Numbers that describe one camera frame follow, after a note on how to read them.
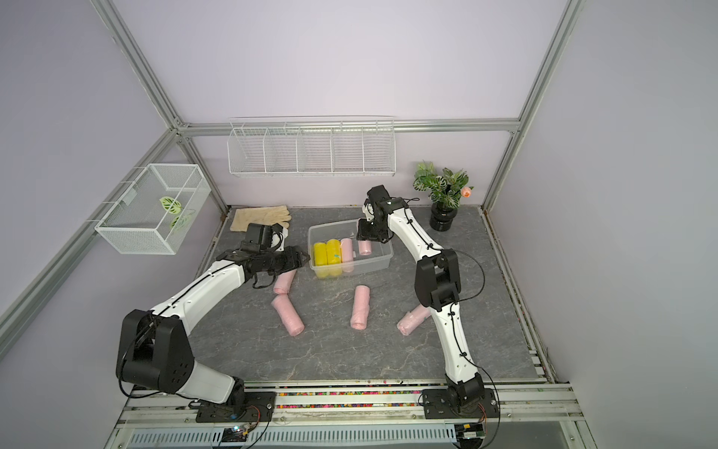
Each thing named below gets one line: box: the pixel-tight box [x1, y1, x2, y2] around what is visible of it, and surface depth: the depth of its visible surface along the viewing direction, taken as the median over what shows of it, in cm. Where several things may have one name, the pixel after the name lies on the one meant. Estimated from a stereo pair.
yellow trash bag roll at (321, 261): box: [313, 242, 329, 279], surface depth 102 cm
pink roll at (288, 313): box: [271, 293, 305, 337], surface depth 89 cm
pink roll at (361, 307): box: [350, 285, 371, 331], surface depth 91 cm
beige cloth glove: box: [229, 205, 292, 232], surface depth 122 cm
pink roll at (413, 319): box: [396, 304, 431, 336], surface depth 88 cm
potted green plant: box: [412, 160, 474, 232], surface depth 98 cm
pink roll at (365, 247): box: [358, 239, 373, 256], surface depth 96 cm
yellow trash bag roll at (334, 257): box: [326, 238, 343, 276], surface depth 101 cm
